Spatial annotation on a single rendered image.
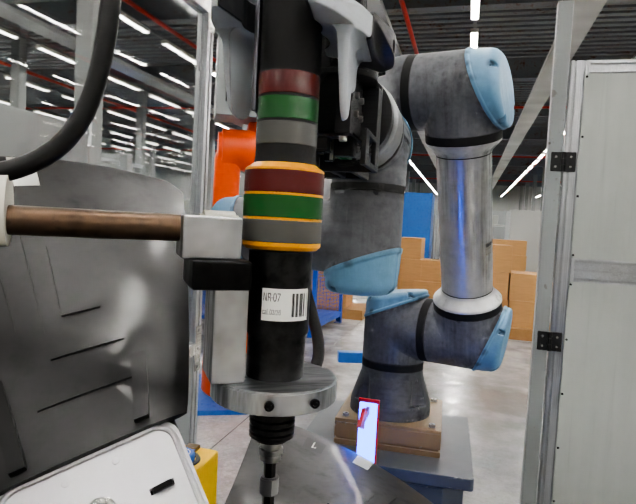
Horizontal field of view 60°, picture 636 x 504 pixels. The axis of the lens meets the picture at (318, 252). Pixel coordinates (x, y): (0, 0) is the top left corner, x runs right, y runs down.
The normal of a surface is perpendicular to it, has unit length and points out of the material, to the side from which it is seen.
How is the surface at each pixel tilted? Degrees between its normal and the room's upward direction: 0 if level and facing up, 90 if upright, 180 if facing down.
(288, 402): 90
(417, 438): 90
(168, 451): 48
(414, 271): 90
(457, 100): 112
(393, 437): 90
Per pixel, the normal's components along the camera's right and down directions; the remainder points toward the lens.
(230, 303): 0.33, 0.07
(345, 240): -0.47, 0.00
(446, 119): -0.62, 0.36
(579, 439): -0.25, 0.04
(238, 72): 0.92, 0.14
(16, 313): 0.23, -0.64
